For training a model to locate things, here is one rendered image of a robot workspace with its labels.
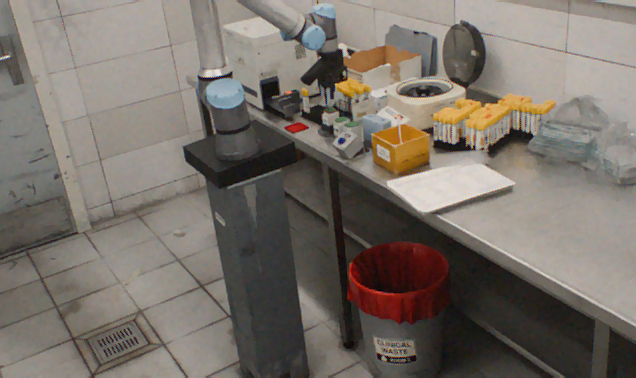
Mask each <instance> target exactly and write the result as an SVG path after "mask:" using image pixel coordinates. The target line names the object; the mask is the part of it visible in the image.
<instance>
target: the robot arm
mask: <svg viewBox="0 0 636 378"><path fill-rule="evenodd" d="M235 1H237V2H238V3H240V4H241V5H243V6H244V7H246V8H247V9H249V10H250V11H252V12H253V13H255V15H258V16H259V17H261V18H262V19H264V20H265V21H267V22H268V23H270V24H271V25H273V26H275V27H276V28H278V29H279V30H280V34H281V37H282V39H283V40H284V41H292V40H296V41H297V42H299V43H300V44H302V45H303V46H304V47H305V48H307V49H310V50H317V53H318V56H321V57H320V58H319V59H318V60H317V61H316V62H315V63H314V65H313V66H312V67H311V68H310V69H309V70H308V71H307V72H306V73H305V74H304V75H303V76H302V77H301V78H300V80H301V81H302V83H303V84H305V85H307V86H311V85H312V84H313V83H314V82H315V81H316V80H317V83H318V88H319V91H320V94H321V96H322V99H323V101H324V103H325V105H326V107H327V108H328V110H331V109H332V107H333V104H334V102H336V101H337V100H339V99H341V98H342V93H341V92H338V91H337V87H336V86H335V84H339V83H342V82H346V81H348V77H347V66H346V65H344V61H343V50H342V48H338V39H337V30H336V17H335V11H334V6H333V5H332V4H330V3H320V4H316V5H314V6H313V9H312V10H313V11H312V13H310V14H306V15H300V14H298V13H297V12H295V11H294V10H293V8H291V7H290V6H288V5H287V4H285V3H284V2H282V1H281V0H235ZM189 3H190V6H191V10H192V16H193V22H194V28H195V35H196V42H197V48H198V54H199V60H200V68H199V70H198V71H197V77H198V84H197V91H198V96H199V98H200V100H201V102H202V103H203V104H204V105H205V106H206V107H207V109H208V110H209V111H210V113H211V116H213V120H214V124H215V128H216V133H217V136H216V147H215V151H216V155H217V157H218V158H219V159H220V160H224V161H237V160H242V159H246V158H249V157H251V156H253V155H255V154H256V153H258V152H259V151H260V149H261V142H260V139H259V137H258V136H257V134H256V132H255V131H254V129H253V127H252V126H251V121H250V117H249V112H248V107H247V103H246V98H245V91H244V89H243V86H242V84H241V83H240V82H239V81H237V80H235V79H234V75H233V69H232V68H231V67H230V66H229V65H227V64H226V58H225V51H224V44H223V37H222V30H221V23H220V15H219V8H218V1H217V0H189ZM344 71H346V78H345V76H344V75H343V72H344ZM344 78H345V79H344Z"/></svg>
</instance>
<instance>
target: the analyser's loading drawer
mask: <svg viewBox="0 0 636 378"><path fill-rule="evenodd" d="M264 103H265V104H267V105H269V106H271V107H272V108H274V109H276V110H278V111H280V112H282V113H284V114H285V117H288V116H291V115H294V114H297V113H300V112H301V111H300V103H299V102H298V103H295V104H292V101H291V97H288V98H286V96H285V94H283V95H279V96H275V95H274V96H271V97H267V98H264Z"/></svg>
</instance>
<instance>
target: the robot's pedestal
mask: <svg viewBox="0 0 636 378"><path fill-rule="evenodd" d="M205 179H206V184H207V189H208V194H209V200H210V205H211V210H212V215H213V221H214V226H215V231H216V236H217V241H218V247H219V252H220V257H221V262H222V269H223V274H224V279H225V284H226V290H227V295H228V300H229V302H228V305H229V310H230V316H231V321H232V326H233V331H234V337H235V342H236V347H237V353H238V359H239V364H240V370H241V371H242V373H243V374H244V375H245V376H246V377H247V378H307V377H309V376H310V373H309V367H308V360H307V351H306V344H305V337H304V329H303V322H302V315H301V308H300V300H299V293H298V285H297V278H296V270H295V263H294V256H293V249H292V241H291V234H290V227H289V219H288V212H287V205H286V198H285V190H284V183H283V176H282V169H280V168H279V169H276V170H273V171H270V172H268V173H265V174H262V175H259V176H256V177H253V178H250V179H247V180H244V181H241V182H238V183H236V184H233V185H230V186H227V187H224V188H221V189H220V188H219V187H217V186H216V185H215V184H214V183H212V182H211V181H210V180H209V179H207V178H206V177H205Z"/></svg>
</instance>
